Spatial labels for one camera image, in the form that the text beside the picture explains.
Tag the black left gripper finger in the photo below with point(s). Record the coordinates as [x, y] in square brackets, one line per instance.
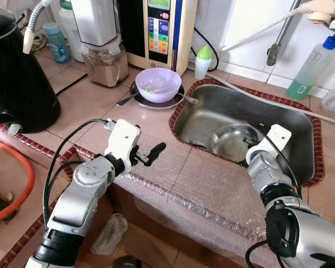
[156, 153]

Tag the steel deep plate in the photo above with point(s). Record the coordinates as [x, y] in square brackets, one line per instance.
[231, 144]
[177, 100]

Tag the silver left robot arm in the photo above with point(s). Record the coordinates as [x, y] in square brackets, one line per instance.
[78, 201]

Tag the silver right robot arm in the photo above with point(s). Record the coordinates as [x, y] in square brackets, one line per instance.
[307, 234]

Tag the metal spoon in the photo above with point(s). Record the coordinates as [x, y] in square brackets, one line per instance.
[188, 100]

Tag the clear bubble wrap sheet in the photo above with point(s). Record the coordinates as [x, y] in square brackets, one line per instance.
[212, 190]

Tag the stainless steel sink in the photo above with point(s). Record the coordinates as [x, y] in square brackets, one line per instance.
[212, 111]

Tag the purple plastic bowl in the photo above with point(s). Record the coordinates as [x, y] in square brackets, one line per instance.
[164, 82]

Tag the crumpled grey plastic bag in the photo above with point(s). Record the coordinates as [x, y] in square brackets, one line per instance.
[110, 234]

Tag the small white bottle green cap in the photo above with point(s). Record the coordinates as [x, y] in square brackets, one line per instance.
[202, 67]

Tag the dark round metal container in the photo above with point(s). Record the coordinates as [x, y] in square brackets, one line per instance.
[124, 263]

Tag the red plastic basin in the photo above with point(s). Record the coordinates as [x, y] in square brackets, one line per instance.
[30, 181]

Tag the cream water ionizer appliance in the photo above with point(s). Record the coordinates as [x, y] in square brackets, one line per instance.
[159, 33]

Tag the small blue label bottle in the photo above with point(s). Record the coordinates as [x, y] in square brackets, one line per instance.
[57, 46]

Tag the white blender with jar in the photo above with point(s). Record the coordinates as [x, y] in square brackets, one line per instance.
[97, 22]

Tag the white jug green cap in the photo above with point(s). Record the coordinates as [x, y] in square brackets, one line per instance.
[71, 30]

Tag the black electric kettle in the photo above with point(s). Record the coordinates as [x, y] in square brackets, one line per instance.
[17, 78]

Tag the dish soap bottle blue cap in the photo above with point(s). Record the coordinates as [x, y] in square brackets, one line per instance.
[310, 70]

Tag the beige faucet filter white spout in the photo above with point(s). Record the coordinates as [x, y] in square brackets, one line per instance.
[324, 11]

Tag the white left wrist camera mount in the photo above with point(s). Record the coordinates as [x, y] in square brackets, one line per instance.
[123, 139]

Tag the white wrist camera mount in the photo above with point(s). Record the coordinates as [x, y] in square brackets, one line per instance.
[123, 139]
[276, 137]

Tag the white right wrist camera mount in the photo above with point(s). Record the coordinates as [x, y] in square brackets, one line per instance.
[276, 137]

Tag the chrome wall tap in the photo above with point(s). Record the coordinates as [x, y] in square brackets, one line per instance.
[272, 54]

